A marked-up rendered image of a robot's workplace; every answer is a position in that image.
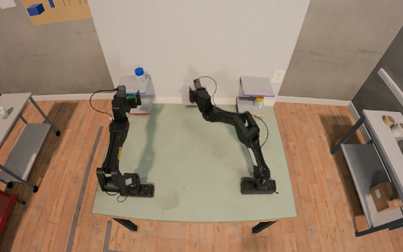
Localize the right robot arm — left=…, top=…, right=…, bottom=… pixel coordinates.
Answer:
left=197, top=90, right=276, bottom=192

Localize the clear bottle with blue cap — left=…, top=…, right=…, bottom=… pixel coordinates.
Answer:
left=134, top=67, right=146, bottom=85

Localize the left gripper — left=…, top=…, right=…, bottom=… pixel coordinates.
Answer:
left=113, top=90, right=141, bottom=112

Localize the white panel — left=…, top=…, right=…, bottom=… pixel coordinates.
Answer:
left=87, top=0, right=310, bottom=106

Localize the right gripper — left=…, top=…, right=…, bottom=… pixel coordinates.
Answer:
left=189, top=81, right=206, bottom=104

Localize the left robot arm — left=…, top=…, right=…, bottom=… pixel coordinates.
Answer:
left=96, top=97, right=154, bottom=197

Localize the clear glass bottle with yellow cap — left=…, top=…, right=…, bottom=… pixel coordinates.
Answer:
left=253, top=97, right=264, bottom=109

